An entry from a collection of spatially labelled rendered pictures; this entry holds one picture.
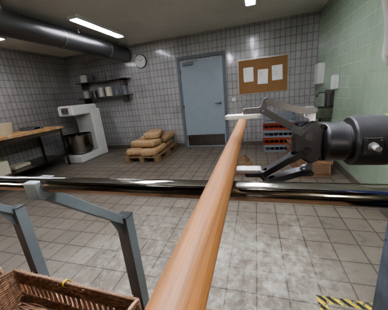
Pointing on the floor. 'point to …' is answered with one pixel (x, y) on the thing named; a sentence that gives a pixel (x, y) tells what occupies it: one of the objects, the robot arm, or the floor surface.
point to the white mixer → (97, 144)
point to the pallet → (154, 155)
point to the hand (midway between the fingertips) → (235, 144)
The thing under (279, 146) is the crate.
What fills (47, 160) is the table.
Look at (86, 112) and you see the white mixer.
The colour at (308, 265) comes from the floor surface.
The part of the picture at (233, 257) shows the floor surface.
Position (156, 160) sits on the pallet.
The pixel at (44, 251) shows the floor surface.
